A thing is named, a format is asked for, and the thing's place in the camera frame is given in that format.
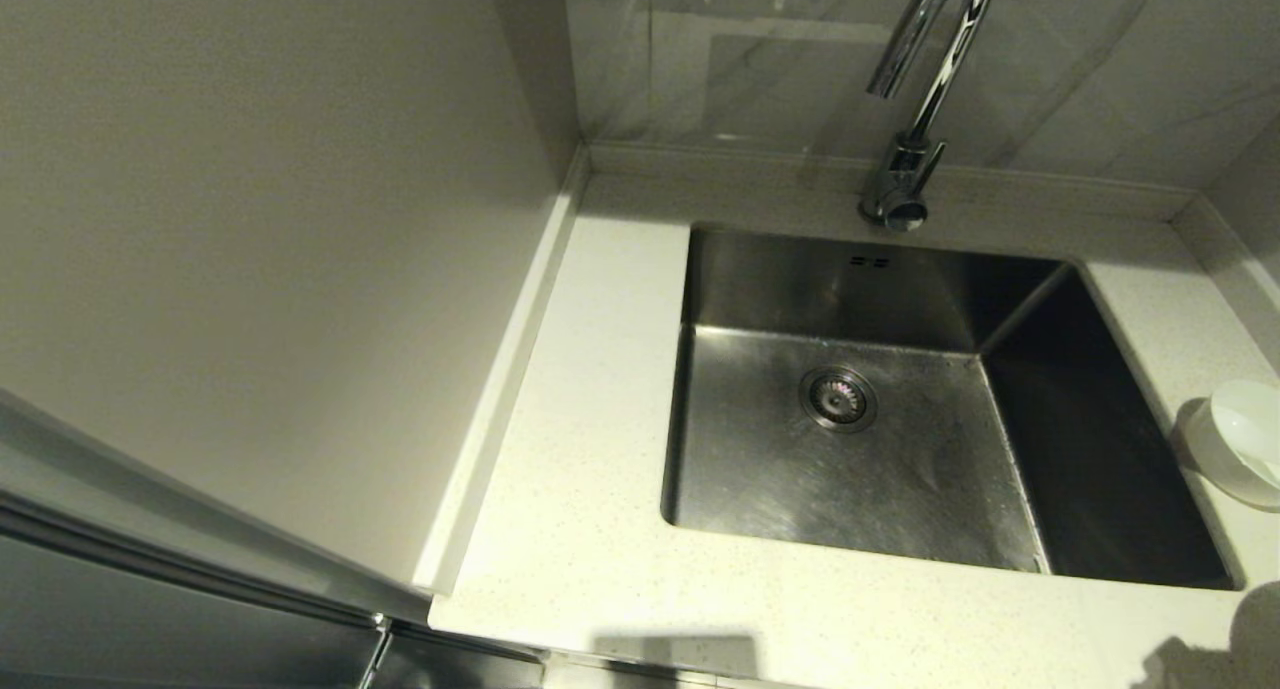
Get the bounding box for white ceramic bowl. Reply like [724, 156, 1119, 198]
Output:
[1180, 379, 1280, 510]

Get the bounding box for stainless steel sink basin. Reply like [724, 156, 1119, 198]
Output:
[660, 221, 1241, 592]

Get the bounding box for round metal drain strainer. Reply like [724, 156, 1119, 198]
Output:
[798, 366, 879, 434]

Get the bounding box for chrome gooseneck faucet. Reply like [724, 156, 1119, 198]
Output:
[858, 0, 1002, 235]

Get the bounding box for beige tall cabinet side panel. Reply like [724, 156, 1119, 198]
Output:
[0, 0, 591, 595]

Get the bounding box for grey glossy cabinet front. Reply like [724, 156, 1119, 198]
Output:
[0, 389, 547, 689]

